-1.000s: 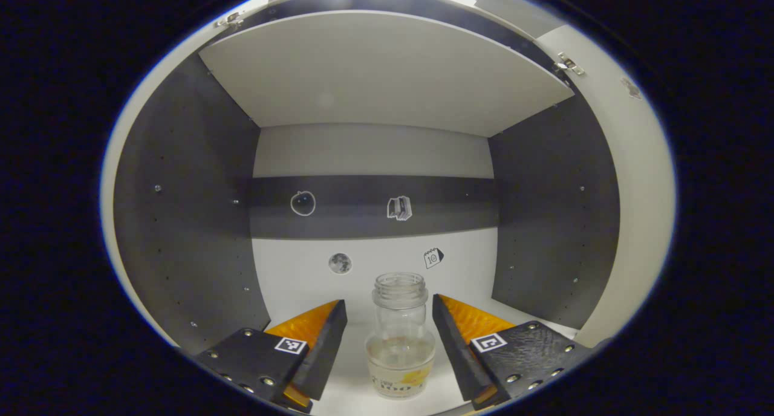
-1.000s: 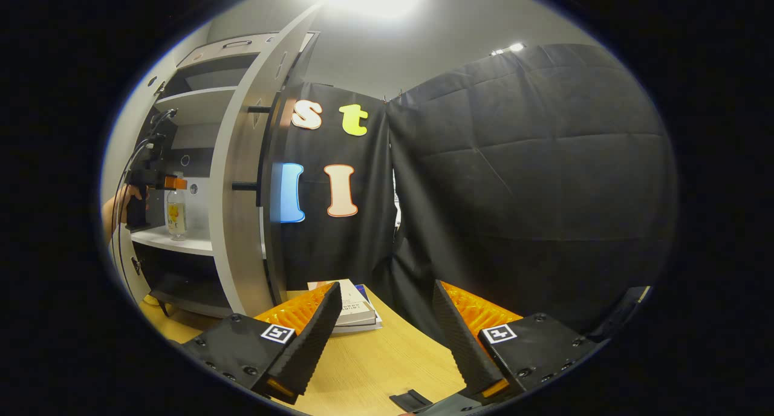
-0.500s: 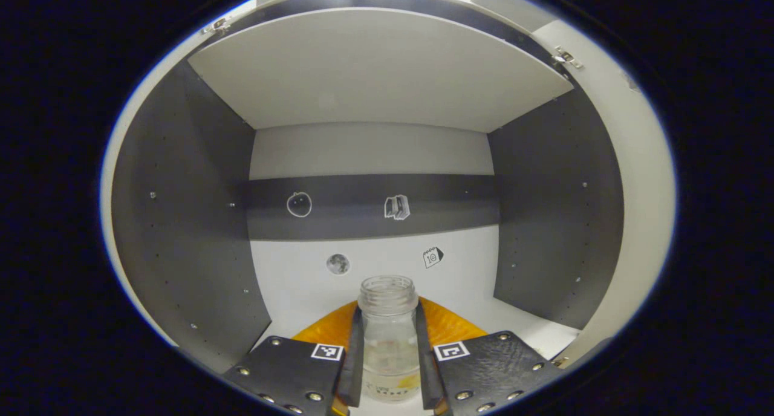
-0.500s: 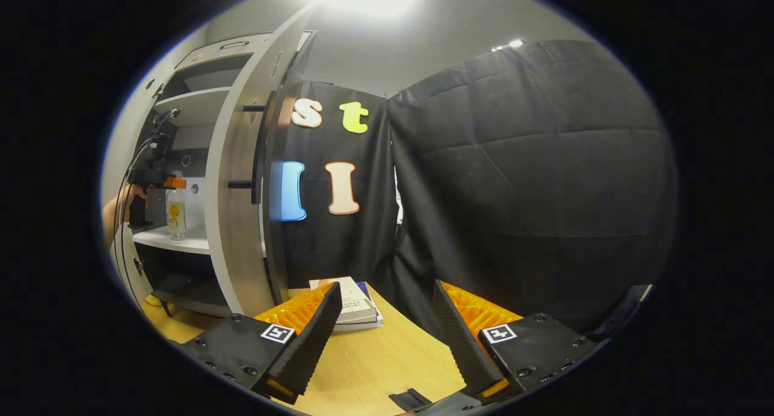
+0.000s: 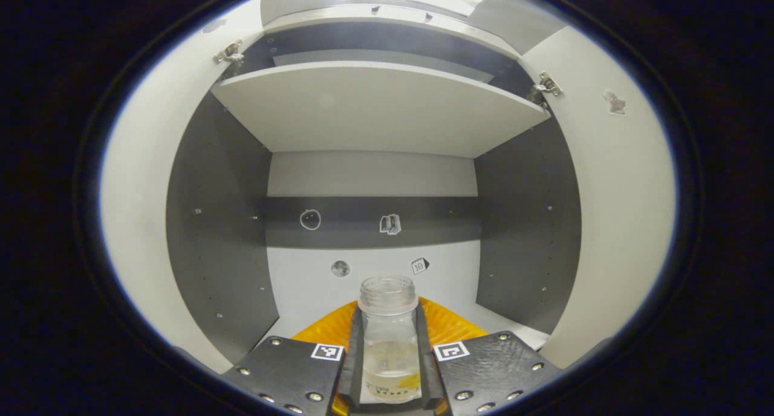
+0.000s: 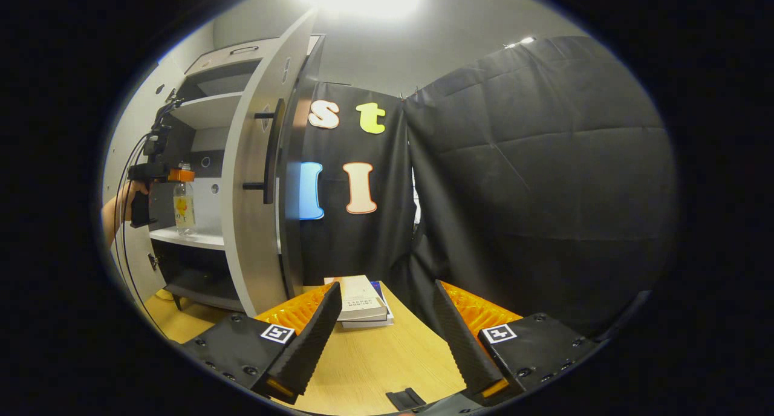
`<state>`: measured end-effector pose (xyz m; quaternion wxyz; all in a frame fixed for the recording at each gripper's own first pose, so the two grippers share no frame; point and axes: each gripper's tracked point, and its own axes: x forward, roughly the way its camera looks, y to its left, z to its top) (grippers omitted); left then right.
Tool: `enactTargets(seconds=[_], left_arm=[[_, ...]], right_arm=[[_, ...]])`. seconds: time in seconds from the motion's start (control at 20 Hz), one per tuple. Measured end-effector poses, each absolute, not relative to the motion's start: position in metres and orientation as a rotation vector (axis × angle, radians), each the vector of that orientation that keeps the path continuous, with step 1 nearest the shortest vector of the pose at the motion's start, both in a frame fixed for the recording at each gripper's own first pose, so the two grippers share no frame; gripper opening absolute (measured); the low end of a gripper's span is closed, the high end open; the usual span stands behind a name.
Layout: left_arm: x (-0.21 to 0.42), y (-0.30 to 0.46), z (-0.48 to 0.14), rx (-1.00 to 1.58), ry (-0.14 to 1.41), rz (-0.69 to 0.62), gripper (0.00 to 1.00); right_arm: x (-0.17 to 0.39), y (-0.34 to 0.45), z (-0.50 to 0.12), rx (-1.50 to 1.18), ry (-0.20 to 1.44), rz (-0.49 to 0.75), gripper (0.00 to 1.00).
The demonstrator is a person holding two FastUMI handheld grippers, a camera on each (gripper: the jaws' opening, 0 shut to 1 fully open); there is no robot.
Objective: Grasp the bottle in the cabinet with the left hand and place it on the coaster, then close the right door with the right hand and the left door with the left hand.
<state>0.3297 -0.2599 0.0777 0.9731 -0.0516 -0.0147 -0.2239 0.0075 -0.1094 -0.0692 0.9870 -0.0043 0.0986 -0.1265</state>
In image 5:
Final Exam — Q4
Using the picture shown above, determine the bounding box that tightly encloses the white cabinet door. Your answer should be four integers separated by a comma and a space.
100, 0, 273, 374
520, 26, 677, 369

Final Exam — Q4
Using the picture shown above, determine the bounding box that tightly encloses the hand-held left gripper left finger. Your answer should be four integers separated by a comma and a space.
221, 300, 365, 416

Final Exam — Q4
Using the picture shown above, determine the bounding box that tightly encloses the metal door hinge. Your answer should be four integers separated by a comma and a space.
527, 71, 563, 107
213, 39, 245, 65

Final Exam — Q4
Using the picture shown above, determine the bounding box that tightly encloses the white and grey cabinet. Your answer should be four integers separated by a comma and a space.
166, 0, 582, 368

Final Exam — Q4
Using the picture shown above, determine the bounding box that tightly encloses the clear glass bottle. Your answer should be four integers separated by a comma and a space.
357, 275, 422, 403

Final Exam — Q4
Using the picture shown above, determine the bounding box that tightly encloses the white cabinet shelf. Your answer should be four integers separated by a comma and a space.
210, 60, 551, 158
254, 301, 550, 351

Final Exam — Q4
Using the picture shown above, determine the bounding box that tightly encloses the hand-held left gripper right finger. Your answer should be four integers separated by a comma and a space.
416, 296, 566, 416

